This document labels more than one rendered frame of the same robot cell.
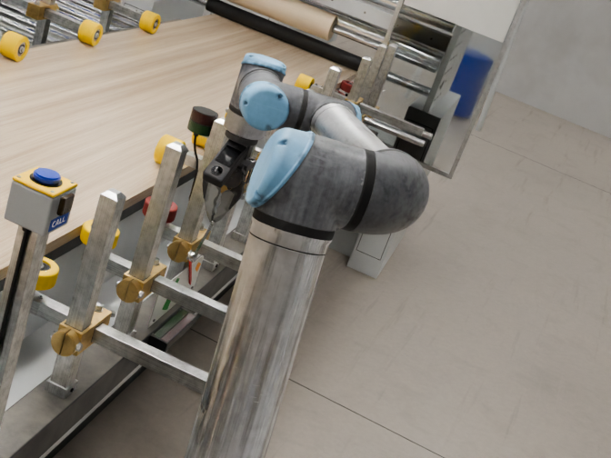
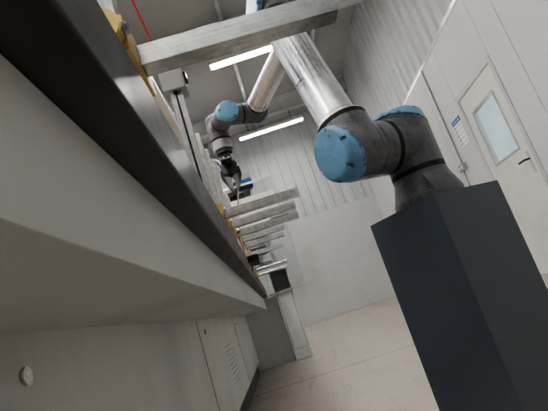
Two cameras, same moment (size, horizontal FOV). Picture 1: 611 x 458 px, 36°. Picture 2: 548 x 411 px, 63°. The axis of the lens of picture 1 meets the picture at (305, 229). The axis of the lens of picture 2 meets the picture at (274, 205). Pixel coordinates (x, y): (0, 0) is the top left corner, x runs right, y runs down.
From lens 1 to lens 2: 142 cm
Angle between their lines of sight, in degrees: 37
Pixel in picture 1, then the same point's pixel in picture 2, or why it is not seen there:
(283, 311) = not seen: hidden behind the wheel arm
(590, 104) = (329, 306)
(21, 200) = (166, 78)
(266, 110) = (229, 108)
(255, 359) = (304, 44)
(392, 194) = not seen: outside the picture
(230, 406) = (311, 63)
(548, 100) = (314, 317)
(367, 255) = (301, 347)
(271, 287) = not seen: hidden behind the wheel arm
